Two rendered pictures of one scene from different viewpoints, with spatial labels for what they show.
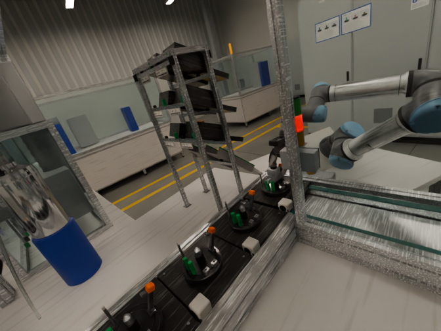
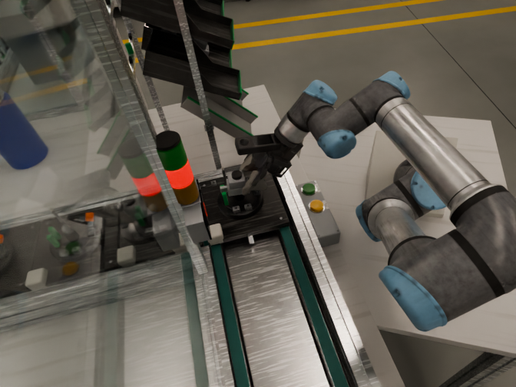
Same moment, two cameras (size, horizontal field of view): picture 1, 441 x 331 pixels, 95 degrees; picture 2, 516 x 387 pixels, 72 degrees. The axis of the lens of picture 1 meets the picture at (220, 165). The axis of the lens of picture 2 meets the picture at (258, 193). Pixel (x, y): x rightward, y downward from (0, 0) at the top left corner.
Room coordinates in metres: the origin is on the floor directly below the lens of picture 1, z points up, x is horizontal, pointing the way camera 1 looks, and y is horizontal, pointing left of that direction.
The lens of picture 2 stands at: (0.29, -0.65, 1.81)
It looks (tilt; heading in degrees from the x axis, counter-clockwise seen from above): 50 degrees down; 32
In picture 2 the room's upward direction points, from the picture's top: 8 degrees counter-clockwise
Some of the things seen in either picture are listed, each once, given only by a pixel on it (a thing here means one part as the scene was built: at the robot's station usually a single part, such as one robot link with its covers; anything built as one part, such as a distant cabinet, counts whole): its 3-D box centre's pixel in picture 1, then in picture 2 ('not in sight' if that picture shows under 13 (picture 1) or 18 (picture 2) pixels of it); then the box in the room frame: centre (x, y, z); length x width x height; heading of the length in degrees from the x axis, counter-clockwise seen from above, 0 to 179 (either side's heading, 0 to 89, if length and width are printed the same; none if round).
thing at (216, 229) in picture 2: (285, 205); (214, 234); (0.70, -0.22, 0.97); 0.05 x 0.05 x 0.04; 40
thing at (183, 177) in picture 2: not in sight; (177, 170); (0.62, -0.26, 1.33); 0.05 x 0.05 x 0.05
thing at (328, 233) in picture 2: not in sight; (315, 213); (0.92, -0.45, 0.93); 0.21 x 0.07 x 0.06; 40
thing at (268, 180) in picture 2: (276, 190); (240, 203); (0.84, -0.23, 0.96); 0.24 x 0.24 x 0.02; 40
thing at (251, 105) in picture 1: (249, 83); not in sight; (7.09, -1.66, 1.13); 2.26 x 1.36 x 2.25; 122
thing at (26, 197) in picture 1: (25, 191); not in sight; (0.78, 0.77, 1.32); 0.14 x 0.14 x 0.38
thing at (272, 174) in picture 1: (272, 173); (233, 182); (0.83, -0.23, 1.06); 0.08 x 0.04 x 0.07; 127
